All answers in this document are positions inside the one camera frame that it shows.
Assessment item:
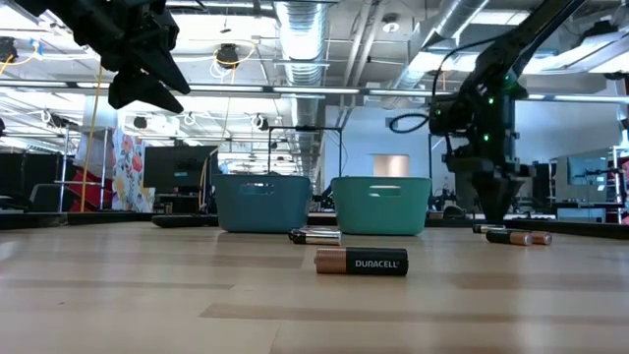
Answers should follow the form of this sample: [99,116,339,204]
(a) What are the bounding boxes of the metal rack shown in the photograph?
[56,125,110,213]

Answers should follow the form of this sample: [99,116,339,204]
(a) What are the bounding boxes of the green plastic bin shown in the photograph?
[329,175,431,237]

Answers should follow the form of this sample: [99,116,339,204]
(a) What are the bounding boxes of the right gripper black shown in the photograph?
[444,87,535,223]

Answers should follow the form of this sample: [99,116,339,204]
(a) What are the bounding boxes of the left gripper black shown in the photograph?
[73,0,192,114]

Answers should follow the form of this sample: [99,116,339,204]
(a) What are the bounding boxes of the red object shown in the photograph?
[67,168,115,213]

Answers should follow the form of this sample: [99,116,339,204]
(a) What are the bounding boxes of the smooth silver ceiling duct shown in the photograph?
[387,0,492,107]

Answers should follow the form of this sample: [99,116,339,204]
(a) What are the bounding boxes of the floral banner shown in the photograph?
[111,126,156,213]

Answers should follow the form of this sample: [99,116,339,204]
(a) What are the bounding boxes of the wall screen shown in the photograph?
[566,155,609,188]

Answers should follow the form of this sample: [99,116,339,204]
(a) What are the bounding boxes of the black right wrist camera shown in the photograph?
[429,95,467,138]

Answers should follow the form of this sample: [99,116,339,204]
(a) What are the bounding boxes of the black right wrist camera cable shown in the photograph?
[388,33,507,135]

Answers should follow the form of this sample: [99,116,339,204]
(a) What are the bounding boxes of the black remote control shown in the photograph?
[150,213,220,229]

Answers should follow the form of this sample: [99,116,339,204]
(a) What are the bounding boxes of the yellow cable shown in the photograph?
[78,63,105,213]

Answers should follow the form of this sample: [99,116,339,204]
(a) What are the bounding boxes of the black aluminium table frame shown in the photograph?
[0,208,629,242]

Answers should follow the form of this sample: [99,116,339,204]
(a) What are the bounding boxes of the black cabinet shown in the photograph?
[0,150,68,213]

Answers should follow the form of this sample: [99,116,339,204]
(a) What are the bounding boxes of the long ceiling light strip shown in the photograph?
[0,81,629,104]

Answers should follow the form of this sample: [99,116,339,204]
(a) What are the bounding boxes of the ribbed silver ceiling duct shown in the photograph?
[272,0,329,176]

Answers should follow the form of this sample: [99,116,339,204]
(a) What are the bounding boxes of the blue plastic bin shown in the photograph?
[211,172,313,234]

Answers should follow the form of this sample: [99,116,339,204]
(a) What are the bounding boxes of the black monitor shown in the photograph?
[143,145,220,196]

